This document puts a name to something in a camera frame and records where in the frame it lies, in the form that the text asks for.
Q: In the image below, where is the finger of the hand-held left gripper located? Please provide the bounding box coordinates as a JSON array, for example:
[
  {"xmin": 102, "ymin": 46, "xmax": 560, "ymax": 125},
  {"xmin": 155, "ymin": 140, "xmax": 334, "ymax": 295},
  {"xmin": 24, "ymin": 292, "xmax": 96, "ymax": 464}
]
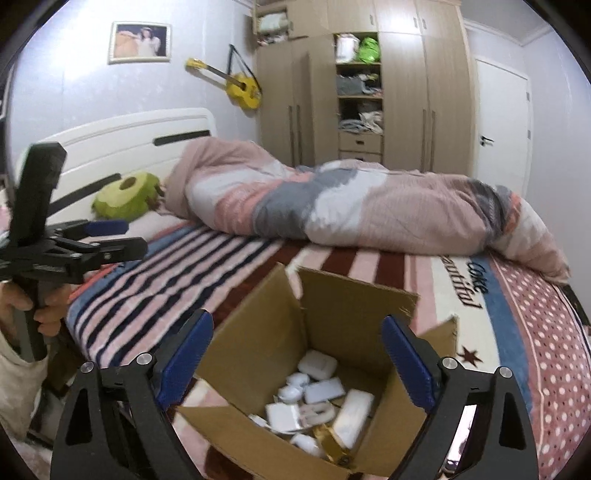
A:
[
  {"xmin": 46, "ymin": 220, "xmax": 131, "ymax": 241},
  {"xmin": 55, "ymin": 236, "xmax": 150, "ymax": 274}
]

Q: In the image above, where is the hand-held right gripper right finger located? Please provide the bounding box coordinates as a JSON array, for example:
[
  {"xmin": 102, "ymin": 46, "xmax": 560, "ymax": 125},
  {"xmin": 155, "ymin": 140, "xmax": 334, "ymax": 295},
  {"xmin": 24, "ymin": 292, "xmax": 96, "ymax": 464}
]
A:
[{"xmin": 381, "ymin": 315, "xmax": 541, "ymax": 480}]

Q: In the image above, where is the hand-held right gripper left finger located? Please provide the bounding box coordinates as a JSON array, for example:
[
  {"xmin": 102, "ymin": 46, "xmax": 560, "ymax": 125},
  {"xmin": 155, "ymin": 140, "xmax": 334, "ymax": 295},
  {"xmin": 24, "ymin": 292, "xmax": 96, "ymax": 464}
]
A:
[{"xmin": 50, "ymin": 309, "xmax": 215, "ymax": 480}]

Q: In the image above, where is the white power bank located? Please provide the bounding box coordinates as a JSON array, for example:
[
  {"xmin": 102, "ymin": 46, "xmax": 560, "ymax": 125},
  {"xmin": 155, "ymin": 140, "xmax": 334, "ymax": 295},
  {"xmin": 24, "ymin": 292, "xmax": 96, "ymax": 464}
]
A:
[{"xmin": 332, "ymin": 389, "xmax": 376, "ymax": 448}]

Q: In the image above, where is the brown cardboard box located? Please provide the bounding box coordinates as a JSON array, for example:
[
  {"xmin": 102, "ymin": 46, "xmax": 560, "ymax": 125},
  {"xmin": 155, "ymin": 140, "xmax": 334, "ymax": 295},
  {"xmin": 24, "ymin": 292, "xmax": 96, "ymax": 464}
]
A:
[{"xmin": 178, "ymin": 262, "xmax": 459, "ymax": 480}]

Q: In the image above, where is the white earbuds case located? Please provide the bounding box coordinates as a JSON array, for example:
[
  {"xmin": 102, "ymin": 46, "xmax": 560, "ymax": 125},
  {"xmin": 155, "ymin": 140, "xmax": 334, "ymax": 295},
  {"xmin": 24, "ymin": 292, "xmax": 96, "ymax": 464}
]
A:
[{"xmin": 298, "ymin": 350, "xmax": 339, "ymax": 381}]

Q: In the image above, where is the small white adapter box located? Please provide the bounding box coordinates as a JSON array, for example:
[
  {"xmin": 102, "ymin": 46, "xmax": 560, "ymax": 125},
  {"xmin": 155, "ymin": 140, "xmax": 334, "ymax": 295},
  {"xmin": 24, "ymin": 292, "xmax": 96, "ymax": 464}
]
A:
[{"xmin": 304, "ymin": 377, "xmax": 346, "ymax": 406}]

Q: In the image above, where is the gold rectangular case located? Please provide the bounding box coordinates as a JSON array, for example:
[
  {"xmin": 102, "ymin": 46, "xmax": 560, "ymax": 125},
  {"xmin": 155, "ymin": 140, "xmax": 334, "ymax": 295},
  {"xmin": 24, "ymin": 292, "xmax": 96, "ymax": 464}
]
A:
[{"xmin": 314, "ymin": 422, "xmax": 354, "ymax": 467}]

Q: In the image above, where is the white charger plug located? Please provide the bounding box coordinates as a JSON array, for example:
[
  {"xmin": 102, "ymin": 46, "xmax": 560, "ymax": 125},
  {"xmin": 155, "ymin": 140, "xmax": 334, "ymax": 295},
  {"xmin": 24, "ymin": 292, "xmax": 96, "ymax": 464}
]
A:
[{"xmin": 265, "ymin": 402, "xmax": 303, "ymax": 432}]

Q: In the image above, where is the white contact lens case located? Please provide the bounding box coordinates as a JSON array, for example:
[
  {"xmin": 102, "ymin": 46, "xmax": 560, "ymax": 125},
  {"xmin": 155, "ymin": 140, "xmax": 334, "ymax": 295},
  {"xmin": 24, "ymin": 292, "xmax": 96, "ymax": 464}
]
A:
[{"xmin": 277, "ymin": 373, "xmax": 311, "ymax": 402}]

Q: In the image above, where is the small white bottle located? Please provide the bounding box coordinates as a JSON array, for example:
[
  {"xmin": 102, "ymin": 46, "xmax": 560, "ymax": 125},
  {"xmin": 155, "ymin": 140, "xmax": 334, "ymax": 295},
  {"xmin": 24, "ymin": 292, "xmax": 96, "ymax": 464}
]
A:
[{"xmin": 290, "ymin": 433, "xmax": 326, "ymax": 457}]

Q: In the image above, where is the person's left hand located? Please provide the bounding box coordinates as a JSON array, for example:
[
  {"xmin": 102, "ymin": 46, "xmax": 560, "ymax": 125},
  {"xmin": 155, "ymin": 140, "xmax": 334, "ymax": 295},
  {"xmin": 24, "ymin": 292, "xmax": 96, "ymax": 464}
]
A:
[{"xmin": 0, "ymin": 279, "xmax": 74, "ymax": 342}]

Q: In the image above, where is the green avocado plush pillow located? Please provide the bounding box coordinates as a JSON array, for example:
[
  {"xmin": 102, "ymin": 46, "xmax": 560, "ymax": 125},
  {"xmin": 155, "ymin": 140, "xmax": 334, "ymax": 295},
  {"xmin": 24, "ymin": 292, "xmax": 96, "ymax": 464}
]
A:
[{"xmin": 91, "ymin": 172, "xmax": 162, "ymax": 221}]

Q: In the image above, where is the striped fleece blanket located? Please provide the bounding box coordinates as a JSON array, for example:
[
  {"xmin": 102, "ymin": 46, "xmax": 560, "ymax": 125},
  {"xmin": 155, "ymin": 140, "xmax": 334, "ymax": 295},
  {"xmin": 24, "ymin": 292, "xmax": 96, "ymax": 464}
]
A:
[{"xmin": 65, "ymin": 217, "xmax": 591, "ymax": 480}]

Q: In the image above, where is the white bed headboard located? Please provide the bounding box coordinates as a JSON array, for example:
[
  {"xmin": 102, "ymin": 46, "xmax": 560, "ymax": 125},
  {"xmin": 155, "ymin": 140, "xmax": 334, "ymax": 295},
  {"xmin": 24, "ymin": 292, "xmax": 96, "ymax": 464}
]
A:
[{"xmin": 14, "ymin": 107, "xmax": 219, "ymax": 222}]

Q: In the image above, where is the pink grey patchwork quilt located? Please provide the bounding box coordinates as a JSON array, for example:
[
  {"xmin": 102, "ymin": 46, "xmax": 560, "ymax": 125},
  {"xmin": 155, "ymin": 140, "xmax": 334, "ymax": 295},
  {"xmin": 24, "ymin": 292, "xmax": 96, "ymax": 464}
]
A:
[{"xmin": 161, "ymin": 137, "xmax": 571, "ymax": 284}]

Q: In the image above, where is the yellow guitar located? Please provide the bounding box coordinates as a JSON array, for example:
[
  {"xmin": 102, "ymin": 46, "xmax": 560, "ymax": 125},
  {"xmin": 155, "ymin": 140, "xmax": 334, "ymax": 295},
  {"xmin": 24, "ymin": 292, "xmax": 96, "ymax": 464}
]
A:
[{"xmin": 185, "ymin": 44, "xmax": 262, "ymax": 110}]

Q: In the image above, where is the wooden wardrobe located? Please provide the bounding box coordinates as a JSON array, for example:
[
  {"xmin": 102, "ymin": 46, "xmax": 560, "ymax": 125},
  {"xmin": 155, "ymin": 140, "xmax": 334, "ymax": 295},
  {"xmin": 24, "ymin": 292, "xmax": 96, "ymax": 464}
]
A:
[{"xmin": 253, "ymin": 0, "xmax": 476, "ymax": 178}]

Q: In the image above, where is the pile of light clothes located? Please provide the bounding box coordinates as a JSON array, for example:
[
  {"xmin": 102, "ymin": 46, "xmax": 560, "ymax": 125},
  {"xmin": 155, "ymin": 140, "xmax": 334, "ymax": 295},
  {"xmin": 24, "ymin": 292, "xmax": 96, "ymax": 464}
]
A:
[{"xmin": 339, "ymin": 111, "xmax": 383, "ymax": 134}]

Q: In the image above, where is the white door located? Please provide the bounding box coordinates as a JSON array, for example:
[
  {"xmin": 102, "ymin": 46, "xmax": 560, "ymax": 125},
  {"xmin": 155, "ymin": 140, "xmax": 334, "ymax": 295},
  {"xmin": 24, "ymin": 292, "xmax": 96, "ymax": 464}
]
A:
[{"xmin": 473, "ymin": 55, "xmax": 532, "ymax": 195}]

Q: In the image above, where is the folded bedding pile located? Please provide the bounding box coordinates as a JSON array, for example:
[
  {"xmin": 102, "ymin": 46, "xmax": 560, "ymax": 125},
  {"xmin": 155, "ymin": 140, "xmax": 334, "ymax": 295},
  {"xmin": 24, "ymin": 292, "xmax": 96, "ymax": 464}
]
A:
[{"xmin": 256, "ymin": 9, "xmax": 289, "ymax": 45}]

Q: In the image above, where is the white bag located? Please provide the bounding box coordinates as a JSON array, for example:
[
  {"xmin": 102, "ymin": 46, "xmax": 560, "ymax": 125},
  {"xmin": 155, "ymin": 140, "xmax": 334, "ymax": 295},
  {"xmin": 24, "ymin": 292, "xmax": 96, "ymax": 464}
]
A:
[{"xmin": 336, "ymin": 34, "xmax": 361, "ymax": 63}]

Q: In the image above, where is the green bag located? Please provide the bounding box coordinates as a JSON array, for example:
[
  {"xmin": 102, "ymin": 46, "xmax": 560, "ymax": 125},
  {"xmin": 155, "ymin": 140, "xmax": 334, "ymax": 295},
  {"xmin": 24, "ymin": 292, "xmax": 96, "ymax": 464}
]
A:
[{"xmin": 359, "ymin": 36, "xmax": 382, "ymax": 64}]

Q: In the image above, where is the framed wall picture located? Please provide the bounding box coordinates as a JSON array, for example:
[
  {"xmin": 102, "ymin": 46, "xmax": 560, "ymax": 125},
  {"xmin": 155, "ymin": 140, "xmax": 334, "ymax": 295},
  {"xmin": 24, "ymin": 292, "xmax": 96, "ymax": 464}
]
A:
[{"xmin": 108, "ymin": 21, "xmax": 172, "ymax": 64}]

